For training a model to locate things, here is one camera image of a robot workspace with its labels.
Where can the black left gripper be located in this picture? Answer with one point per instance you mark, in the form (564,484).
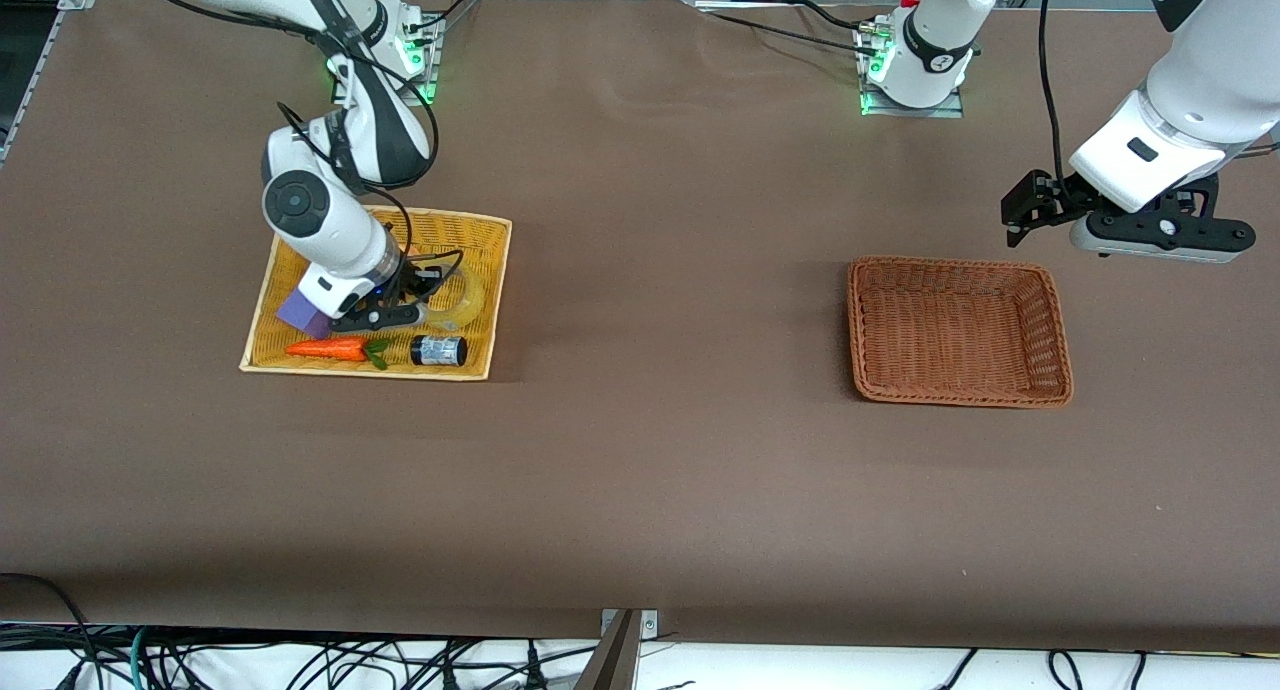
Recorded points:
(1057,198)

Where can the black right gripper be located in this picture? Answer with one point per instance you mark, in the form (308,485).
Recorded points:
(412,282)

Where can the clear tape roll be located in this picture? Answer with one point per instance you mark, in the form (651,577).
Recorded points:
(472,310)

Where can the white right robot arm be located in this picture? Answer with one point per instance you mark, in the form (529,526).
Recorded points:
(300,205)

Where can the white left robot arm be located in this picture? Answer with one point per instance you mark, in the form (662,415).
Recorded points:
(1200,80)

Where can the small black jar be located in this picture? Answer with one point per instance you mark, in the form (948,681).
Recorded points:
(438,351)

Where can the yellow wicker basket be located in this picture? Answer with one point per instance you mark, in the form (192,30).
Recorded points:
(485,240)

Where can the orange toy carrot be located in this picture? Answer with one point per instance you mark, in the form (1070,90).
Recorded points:
(330,349)

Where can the purple foam block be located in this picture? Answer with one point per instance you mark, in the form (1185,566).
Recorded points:
(294,316)

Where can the brown wicker basket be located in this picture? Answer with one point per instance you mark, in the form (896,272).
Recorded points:
(950,330)

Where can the large table cover cloth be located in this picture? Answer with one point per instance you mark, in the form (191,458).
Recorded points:
(650,470)

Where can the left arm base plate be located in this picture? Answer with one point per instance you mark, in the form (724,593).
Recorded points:
(915,113)

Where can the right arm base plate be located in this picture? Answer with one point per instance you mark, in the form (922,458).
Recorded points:
(428,92)

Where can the metal table clamp bracket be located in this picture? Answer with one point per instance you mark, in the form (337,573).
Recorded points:
(628,625)

